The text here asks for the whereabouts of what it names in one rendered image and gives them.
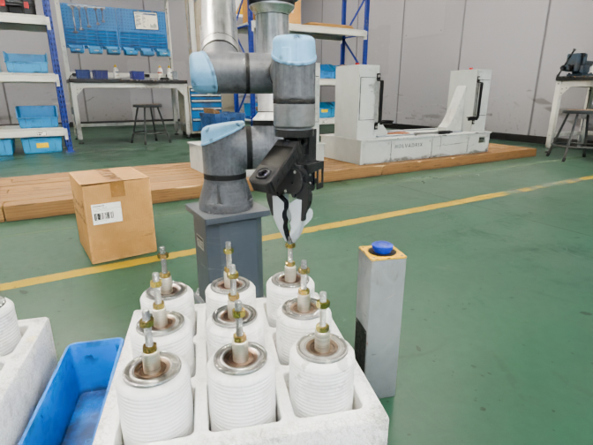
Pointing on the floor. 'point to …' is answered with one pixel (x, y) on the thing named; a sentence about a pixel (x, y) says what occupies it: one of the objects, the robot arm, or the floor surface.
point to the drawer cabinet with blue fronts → (197, 101)
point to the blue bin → (75, 395)
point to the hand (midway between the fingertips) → (288, 236)
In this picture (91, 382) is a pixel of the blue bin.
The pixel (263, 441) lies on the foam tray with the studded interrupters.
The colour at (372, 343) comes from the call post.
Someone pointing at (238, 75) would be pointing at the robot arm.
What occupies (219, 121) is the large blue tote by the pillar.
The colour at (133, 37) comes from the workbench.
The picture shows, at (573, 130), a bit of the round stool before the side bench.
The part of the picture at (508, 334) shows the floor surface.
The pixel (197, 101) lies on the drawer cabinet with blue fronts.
